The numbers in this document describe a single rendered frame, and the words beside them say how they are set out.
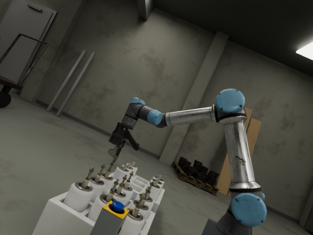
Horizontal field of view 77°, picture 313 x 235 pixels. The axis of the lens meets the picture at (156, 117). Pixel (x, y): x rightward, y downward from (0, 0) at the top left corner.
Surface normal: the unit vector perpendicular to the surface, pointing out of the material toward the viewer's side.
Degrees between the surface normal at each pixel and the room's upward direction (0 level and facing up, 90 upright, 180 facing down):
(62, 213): 90
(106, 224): 90
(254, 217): 97
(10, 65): 90
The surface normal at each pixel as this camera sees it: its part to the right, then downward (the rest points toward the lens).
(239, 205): -0.36, -0.11
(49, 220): -0.14, -0.13
